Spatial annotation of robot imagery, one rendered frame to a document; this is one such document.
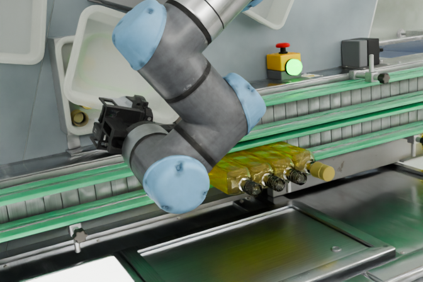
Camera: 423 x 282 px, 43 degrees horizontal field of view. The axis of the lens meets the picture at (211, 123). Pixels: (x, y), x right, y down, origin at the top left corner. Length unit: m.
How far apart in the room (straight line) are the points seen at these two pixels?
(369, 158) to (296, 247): 0.59
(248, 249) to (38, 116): 0.58
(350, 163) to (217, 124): 0.99
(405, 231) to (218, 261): 0.45
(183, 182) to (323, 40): 1.07
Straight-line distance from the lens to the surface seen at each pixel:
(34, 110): 1.32
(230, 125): 0.68
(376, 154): 1.69
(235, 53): 1.49
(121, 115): 0.83
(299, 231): 1.22
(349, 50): 1.67
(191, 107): 0.66
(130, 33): 0.62
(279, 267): 1.08
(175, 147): 0.68
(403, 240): 1.28
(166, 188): 0.65
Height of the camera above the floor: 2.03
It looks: 60 degrees down
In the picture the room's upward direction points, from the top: 110 degrees clockwise
